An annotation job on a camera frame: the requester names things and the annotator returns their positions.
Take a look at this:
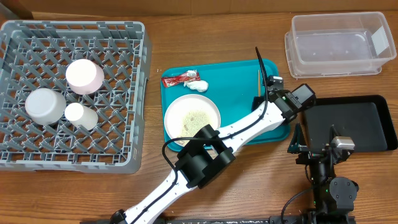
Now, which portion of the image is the crumpled white tissue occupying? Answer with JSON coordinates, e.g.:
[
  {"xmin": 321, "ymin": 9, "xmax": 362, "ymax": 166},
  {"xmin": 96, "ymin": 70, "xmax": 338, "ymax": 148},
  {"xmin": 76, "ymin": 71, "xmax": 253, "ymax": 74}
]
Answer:
[{"xmin": 183, "ymin": 80, "xmax": 209, "ymax": 92}]

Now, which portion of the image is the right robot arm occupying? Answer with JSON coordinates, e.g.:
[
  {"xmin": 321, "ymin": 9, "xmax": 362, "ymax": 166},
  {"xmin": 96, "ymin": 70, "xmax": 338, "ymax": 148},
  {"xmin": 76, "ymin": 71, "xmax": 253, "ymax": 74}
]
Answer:
[{"xmin": 280, "ymin": 123, "xmax": 359, "ymax": 224}]

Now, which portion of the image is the teal plastic tray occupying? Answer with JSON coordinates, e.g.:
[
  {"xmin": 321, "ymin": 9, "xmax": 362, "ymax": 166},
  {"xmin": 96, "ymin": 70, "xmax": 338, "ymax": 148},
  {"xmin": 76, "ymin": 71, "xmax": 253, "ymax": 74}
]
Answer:
[{"xmin": 160, "ymin": 59, "xmax": 290, "ymax": 145}]

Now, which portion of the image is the large white plate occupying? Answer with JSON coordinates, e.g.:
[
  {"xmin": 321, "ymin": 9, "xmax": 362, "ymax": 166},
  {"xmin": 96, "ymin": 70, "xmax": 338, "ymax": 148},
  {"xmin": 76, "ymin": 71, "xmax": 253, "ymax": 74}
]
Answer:
[{"xmin": 164, "ymin": 94, "xmax": 221, "ymax": 139}]

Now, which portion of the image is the black plastic tray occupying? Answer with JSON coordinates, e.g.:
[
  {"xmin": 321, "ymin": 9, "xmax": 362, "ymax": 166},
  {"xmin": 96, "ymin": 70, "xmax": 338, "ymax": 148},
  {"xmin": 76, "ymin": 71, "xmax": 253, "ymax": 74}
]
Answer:
[{"xmin": 303, "ymin": 95, "xmax": 397, "ymax": 152}]

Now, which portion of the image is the white cup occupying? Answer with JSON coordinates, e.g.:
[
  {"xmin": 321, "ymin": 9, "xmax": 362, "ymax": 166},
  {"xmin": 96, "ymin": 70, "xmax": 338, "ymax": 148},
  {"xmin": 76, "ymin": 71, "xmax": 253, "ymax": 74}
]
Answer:
[{"xmin": 65, "ymin": 103, "xmax": 98, "ymax": 130}]

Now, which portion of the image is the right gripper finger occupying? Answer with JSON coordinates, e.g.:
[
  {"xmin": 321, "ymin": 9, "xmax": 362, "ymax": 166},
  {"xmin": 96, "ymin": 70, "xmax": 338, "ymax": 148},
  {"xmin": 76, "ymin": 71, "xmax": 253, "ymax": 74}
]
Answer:
[
  {"xmin": 287, "ymin": 123, "xmax": 308, "ymax": 154},
  {"xmin": 329, "ymin": 124, "xmax": 340, "ymax": 146}
]

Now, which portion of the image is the red snack wrapper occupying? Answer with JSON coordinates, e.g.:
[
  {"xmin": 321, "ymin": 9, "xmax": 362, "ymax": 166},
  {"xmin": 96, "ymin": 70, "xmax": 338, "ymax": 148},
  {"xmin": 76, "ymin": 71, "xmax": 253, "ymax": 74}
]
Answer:
[{"xmin": 161, "ymin": 70, "xmax": 201, "ymax": 88}]

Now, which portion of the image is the grey plastic dish rack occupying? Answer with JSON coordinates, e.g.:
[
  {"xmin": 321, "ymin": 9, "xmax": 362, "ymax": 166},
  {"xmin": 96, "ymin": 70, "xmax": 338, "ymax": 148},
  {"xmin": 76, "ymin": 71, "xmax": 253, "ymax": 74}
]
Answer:
[{"xmin": 1, "ymin": 20, "xmax": 152, "ymax": 174}]

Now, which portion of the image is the grey bowl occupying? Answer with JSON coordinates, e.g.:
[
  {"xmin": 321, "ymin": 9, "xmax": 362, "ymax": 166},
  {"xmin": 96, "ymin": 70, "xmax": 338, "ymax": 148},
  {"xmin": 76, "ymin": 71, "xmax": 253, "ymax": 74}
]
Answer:
[{"xmin": 25, "ymin": 88, "xmax": 67, "ymax": 125}]

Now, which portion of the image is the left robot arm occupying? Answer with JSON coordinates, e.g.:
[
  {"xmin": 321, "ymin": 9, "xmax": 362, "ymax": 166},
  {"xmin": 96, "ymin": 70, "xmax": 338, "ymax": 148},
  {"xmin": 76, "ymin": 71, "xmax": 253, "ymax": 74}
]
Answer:
[{"xmin": 110, "ymin": 78, "xmax": 316, "ymax": 223}]

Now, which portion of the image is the small pink-white bowl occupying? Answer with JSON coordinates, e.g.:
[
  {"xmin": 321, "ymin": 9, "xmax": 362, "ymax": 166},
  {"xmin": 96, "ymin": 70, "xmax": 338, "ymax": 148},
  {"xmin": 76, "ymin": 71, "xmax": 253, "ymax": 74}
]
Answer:
[{"xmin": 65, "ymin": 59, "xmax": 104, "ymax": 95}]

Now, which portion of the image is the clear plastic bin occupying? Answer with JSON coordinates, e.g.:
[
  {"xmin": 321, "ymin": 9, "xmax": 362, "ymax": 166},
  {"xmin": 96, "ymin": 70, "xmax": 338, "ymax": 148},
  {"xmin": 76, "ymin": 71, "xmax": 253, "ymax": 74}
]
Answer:
[{"xmin": 284, "ymin": 12, "xmax": 397, "ymax": 78}]

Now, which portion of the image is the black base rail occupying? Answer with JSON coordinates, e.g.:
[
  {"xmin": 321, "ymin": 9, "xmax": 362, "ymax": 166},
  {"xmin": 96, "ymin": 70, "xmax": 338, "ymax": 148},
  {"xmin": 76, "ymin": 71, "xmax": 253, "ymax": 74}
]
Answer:
[{"xmin": 80, "ymin": 216, "xmax": 356, "ymax": 224}]

